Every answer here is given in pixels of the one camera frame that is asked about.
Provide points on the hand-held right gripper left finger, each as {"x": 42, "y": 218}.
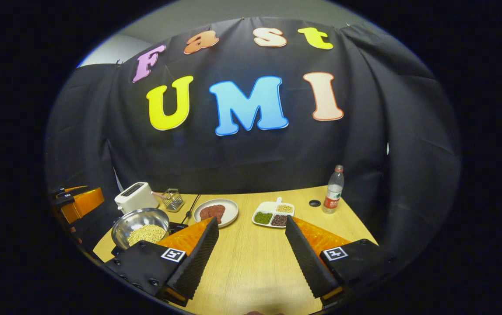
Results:
{"x": 198, "y": 267}

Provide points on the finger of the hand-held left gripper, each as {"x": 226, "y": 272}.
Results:
{"x": 86, "y": 202}
{"x": 69, "y": 190}

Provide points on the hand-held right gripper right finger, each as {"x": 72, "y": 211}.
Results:
{"x": 305, "y": 262}

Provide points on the stainless steel pot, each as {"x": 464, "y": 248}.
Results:
{"x": 139, "y": 216}

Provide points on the black induction cooktop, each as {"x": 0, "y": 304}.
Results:
{"x": 116, "y": 252}

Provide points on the pile of yellow soybeans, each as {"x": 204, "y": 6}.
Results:
{"x": 145, "y": 234}

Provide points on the pile of dark red beans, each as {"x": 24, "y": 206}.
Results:
{"x": 279, "y": 220}

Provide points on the white toaster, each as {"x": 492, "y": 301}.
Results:
{"x": 139, "y": 197}

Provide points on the red raw meat slice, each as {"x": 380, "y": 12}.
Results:
{"x": 206, "y": 213}
{"x": 218, "y": 212}

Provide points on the pile of small yellow beans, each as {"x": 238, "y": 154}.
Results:
{"x": 284, "y": 208}

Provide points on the pile of green mung beans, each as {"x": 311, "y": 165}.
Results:
{"x": 263, "y": 218}

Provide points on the round white plate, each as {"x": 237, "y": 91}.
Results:
{"x": 231, "y": 210}

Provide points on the white divided tray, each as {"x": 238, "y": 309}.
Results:
{"x": 265, "y": 205}

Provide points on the small clear glass holder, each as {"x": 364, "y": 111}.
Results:
{"x": 173, "y": 201}

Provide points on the clear plastic water bottle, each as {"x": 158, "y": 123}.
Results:
{"x": 333, "y": 197}

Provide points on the pink stick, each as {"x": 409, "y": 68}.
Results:
{"x": 158, "y": 194}

